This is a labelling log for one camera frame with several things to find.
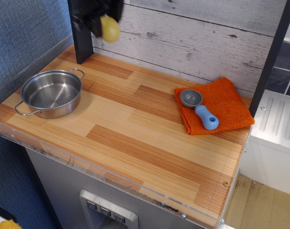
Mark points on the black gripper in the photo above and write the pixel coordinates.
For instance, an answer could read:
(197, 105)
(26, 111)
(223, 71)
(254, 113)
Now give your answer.
(88, 13)

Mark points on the yellow potato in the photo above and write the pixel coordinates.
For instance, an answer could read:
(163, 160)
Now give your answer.
(110, 29)

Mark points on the stainless steel pot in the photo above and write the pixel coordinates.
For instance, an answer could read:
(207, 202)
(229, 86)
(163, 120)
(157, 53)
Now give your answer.
(51, 94)

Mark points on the grey blue measuring scoop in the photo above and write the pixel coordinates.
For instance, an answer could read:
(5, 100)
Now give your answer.
(193, 99)

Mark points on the orange knitted cloth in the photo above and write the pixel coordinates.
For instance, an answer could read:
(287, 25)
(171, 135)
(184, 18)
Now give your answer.
(223, 101)

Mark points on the silver toy fridge front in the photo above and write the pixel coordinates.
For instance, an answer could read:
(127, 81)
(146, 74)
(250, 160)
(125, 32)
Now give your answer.
(63, 181)

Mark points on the ice dispenser panel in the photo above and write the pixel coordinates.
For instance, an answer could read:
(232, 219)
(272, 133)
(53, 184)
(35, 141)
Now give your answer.
(101, 213)

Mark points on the yellow object bottom left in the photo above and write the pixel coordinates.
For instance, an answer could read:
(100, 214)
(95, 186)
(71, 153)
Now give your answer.
(9, 224)

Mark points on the white radiator cover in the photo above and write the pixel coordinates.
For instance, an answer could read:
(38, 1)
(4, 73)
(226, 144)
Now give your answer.
(267, 153)

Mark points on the dark left post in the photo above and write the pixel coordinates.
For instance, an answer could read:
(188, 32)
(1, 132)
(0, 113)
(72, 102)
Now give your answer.
(82, 38)

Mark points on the dark post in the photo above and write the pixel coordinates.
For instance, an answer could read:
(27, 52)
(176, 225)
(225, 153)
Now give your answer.
(271, 58)
(82, 38)

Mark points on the dark right post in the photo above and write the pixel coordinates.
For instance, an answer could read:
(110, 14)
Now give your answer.
(271, 58)

